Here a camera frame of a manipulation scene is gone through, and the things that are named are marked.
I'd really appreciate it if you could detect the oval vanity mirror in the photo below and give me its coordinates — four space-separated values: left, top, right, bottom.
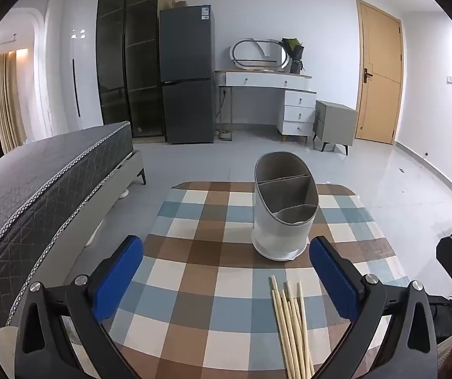
231 38 292 74

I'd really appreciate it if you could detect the checked tablecloth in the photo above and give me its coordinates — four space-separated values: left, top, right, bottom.
66 181 398 379

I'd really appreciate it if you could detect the beige curtain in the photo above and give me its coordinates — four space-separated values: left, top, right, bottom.
0 49 29 154

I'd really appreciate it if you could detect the tan wooden door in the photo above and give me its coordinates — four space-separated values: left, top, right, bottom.
355 0 403 145

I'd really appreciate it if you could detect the white vanity desk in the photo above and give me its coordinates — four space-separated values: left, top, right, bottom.
215 69 317 143

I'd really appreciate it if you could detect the grey nightstand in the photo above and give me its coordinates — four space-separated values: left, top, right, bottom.
313 100 358 155

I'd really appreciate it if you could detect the dark grey quilted mattress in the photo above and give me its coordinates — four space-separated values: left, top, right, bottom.
0 122 135 340

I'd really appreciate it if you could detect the white grey utensil holder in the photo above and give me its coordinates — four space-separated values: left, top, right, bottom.
252 151 320 261

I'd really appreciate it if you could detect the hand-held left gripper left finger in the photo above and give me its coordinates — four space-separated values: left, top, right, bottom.
15 235 145 379

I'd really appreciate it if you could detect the bundle of wooden chopsticks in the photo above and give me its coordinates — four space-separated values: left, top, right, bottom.
269 274 315 379

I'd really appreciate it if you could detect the dark grey refrigerator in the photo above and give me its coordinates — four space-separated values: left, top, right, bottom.
159 5 216 145

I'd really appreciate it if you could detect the black bag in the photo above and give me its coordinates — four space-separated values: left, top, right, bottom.
427 294 452 344

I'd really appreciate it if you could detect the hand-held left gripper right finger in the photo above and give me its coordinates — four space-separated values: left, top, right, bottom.
309 236 437 379

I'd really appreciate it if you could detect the white wardrobe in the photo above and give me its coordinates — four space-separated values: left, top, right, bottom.
33 0 104 135

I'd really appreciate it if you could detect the dark glass door cabinet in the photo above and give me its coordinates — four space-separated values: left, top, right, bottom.
97 0 166 143

